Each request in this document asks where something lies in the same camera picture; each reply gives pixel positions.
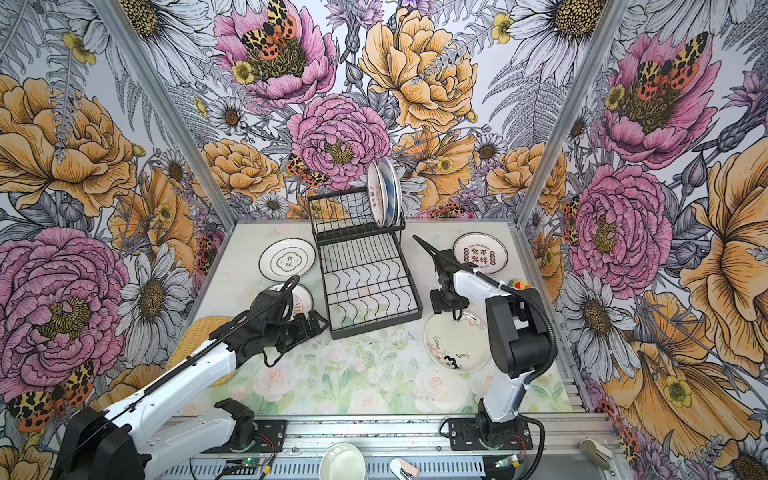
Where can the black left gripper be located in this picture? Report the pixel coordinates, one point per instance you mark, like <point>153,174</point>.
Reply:
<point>299,321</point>

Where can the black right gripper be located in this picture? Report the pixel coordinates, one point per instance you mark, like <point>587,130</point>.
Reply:
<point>438,306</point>

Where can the orange sunburst plate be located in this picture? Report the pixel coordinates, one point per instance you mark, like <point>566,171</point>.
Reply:
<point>377,195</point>
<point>302,300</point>

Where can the cream floral oval plate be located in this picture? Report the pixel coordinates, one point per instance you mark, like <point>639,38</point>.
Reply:
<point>460,346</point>

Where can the red character white plate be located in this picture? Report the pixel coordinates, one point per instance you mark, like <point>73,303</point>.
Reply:
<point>483,250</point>

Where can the blue white striped plate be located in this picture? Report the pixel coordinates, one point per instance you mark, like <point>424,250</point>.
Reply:
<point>393,190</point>

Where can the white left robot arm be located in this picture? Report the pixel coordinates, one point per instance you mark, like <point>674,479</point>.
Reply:
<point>129,439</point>

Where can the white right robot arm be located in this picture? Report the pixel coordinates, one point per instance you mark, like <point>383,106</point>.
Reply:
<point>522,340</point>

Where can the white grey emblem plate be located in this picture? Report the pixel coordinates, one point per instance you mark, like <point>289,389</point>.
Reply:
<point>286,258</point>

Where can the rainbow sunflower plush toy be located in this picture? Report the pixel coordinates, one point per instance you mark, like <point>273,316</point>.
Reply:
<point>519,284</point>

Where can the yellow woven placemat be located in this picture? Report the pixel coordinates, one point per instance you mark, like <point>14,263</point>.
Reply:
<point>194,336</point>

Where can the white round bowl below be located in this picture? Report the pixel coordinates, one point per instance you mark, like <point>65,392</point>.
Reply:
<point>342,461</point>

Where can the small white pink object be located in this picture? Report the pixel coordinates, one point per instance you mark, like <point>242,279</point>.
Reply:
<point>403,470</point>

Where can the black wire dish rack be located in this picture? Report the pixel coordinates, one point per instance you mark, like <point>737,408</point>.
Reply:
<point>367,283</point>

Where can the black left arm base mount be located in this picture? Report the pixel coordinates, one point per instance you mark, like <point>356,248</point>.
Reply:
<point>250,435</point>

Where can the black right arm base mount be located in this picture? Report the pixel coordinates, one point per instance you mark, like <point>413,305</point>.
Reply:
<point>480,433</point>

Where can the grey clamp handle right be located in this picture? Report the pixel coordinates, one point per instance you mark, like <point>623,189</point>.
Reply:
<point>599,454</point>

